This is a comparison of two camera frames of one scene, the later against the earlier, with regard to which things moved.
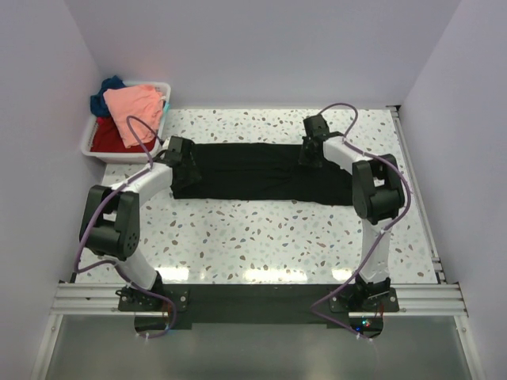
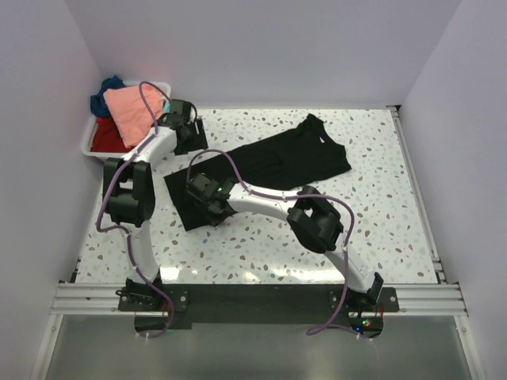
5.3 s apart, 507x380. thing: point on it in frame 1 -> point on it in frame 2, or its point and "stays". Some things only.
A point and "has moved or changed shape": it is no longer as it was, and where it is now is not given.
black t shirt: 267,172 has moved or changed shape
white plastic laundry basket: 127,157 stays
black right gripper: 303,160 -> 215,219
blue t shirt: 97,104 stays
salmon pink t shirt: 143,100 stays
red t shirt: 105,138 stays
